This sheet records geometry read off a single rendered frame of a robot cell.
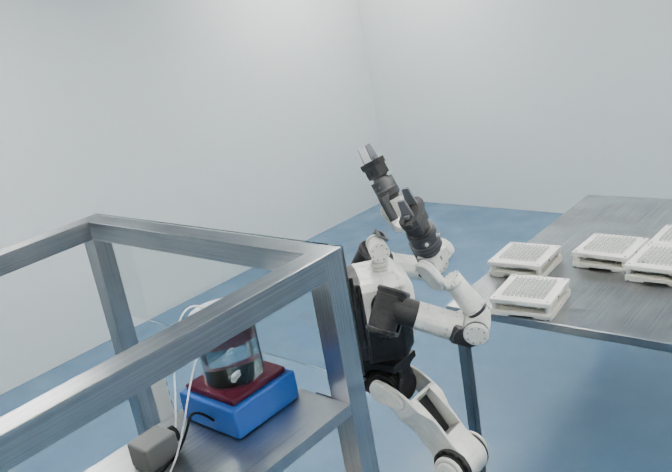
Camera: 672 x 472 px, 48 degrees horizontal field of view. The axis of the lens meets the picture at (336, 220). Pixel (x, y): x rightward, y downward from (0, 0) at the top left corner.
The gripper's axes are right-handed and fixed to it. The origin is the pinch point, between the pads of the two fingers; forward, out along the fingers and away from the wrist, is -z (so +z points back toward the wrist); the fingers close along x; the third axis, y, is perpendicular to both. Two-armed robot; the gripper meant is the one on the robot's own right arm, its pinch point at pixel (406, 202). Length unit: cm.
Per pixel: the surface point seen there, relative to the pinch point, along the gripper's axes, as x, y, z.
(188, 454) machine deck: -84, -31, -5
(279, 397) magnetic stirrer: -65, -18, 1
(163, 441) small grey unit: -85, -33, -12
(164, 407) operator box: -38, -98, 41
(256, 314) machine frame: -69, -5, -31
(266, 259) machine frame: -44, -17, -24
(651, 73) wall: 368, 36, 201
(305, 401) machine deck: -63, -15, 6
